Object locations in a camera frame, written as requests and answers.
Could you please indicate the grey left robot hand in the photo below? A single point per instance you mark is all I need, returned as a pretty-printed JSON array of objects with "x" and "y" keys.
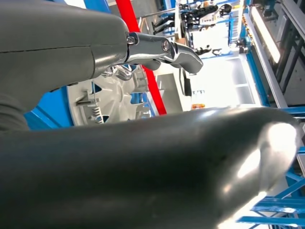
[{"x": 119, "y": 173}]

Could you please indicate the white desk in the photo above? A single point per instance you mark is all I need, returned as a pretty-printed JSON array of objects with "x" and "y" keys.
[{"x": 171, "y": 94}]

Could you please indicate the red barrier belt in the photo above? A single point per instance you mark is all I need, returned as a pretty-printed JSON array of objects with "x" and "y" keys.
[{"x": 126, "y": 12}]

